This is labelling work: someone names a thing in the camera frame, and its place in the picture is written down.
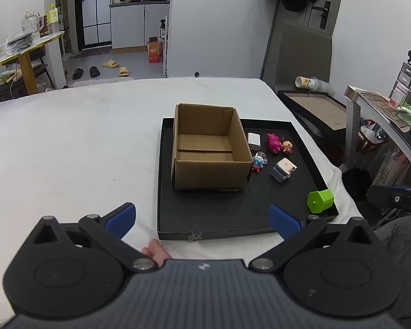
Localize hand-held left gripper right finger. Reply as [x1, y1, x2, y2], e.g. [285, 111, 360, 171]
[248, 204, 379, 274]

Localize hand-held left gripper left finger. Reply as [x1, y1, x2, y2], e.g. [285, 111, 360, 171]
[31, 203, 158, 274]

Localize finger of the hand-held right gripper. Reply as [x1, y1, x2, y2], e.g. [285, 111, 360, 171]
[367, 185, 411, 217]

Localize green hexagonal cup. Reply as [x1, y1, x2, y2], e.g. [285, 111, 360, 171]
[307, 189, 334, 212]

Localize black tray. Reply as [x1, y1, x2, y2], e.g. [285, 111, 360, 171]
[156, 117, 339, 241]

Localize blue red figurine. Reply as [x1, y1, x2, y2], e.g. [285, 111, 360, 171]
[252, 152, 268, 172]

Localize pink dinosaur figurine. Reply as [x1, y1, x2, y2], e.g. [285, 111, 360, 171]
[267, 133, 283, 153]

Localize white charger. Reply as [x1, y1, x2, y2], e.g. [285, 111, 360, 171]
[247, 132, 261, 152]

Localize brown cardboard box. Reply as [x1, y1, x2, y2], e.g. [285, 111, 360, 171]
[171, 103, 254, 191]

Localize paper bag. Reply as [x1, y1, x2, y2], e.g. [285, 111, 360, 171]
[376, 149, 411, 187]

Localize black bag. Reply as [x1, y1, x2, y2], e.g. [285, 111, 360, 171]
[342, 167, 375, 202]

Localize person's grey trousers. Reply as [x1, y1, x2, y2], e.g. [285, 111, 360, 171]
[375, 215, 411, 326]

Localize red basket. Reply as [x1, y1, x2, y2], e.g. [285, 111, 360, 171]
[359, 119, 388, 154]

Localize white desk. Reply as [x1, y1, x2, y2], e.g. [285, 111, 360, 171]
[344, 86, 411, 167]

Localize brown desk mat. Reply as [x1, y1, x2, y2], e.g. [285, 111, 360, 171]
[354, 90, 410, 130]

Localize white floor mat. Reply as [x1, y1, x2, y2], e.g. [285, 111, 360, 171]
[71, 76, 135, 89]

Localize yellow white paper cup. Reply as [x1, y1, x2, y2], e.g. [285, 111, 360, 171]
[295, 76, 329, 92]

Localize orange carton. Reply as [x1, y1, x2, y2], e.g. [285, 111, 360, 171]
[147, 37, 164, 64]

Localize white kitchen cabinet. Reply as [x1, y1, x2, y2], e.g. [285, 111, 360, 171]
[110, 2, 170, 49]

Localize round yellow-edged table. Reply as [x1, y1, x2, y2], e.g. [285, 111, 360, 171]
[0, 31, 65, 95]

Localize black door lock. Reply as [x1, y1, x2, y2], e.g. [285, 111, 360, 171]
[313, 1, 331, 30]

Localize bagged stack of black plates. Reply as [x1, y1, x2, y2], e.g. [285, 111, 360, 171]
[6, 32, 34, 55]

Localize yellow-capped bottle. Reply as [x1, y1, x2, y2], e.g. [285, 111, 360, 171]
[47, 4, 59, 35]

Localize black framed glass door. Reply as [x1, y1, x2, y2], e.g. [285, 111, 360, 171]
[74, 0, 112, 47]

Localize glass jar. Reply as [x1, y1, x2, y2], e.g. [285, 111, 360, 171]
[21, 10, 39, 36]

